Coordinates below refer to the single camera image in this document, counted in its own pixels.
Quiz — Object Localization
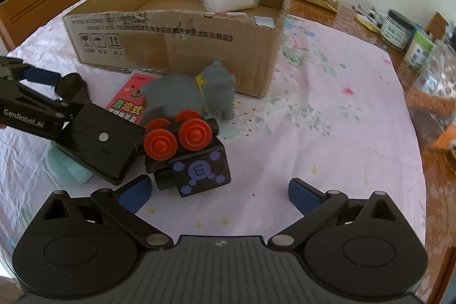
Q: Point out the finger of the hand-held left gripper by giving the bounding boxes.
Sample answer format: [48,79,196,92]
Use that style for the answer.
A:
[0,56,62,85]
[16,81,84,123]

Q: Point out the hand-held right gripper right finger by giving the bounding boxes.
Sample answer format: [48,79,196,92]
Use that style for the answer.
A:
[268,178,407,249]

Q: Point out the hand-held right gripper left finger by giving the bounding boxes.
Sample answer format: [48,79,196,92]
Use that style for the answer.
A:
[34,175,171,250]

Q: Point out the black square case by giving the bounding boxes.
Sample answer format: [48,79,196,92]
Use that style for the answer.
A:
[59,103,145,185]

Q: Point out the black toy train red wheels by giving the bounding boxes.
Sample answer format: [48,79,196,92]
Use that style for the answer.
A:
[143,111,231,198]

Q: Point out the brown cardboard box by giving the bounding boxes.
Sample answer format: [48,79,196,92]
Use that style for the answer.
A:
[62,0,290,98]

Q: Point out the pink floral tablecloth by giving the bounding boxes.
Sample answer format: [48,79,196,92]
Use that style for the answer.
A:
[0,0,428,290]

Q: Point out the pale teal round container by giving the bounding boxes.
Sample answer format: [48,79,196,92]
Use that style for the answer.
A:
[44,142,95,188]

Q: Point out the wooden slat-back chair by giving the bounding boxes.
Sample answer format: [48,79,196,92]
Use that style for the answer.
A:
[424,13,449,41]
[0,0,104,52]

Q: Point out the pink card pack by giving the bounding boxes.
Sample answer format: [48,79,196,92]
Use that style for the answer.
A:
[106,72,161,128]

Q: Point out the grey elephant toy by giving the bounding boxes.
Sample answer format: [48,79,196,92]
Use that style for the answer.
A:
[138,61,236,123]

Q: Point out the small orange box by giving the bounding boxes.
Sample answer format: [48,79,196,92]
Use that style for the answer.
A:
[429,124,456,151]

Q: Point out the large clear jar black lid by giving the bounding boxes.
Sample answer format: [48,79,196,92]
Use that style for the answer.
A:
[417,40,456,144]

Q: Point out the yellow flat packet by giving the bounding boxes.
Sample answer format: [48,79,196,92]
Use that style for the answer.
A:
[354,13,382,33]

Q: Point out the small jar green lid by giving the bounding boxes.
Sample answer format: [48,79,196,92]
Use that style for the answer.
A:
[404,30,435,71]

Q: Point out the dark glass jar white label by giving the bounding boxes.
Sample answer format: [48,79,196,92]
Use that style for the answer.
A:
[379,9,416,50]

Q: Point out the bunch of pens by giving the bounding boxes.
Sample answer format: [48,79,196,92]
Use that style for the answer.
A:
[353,5,389,23]

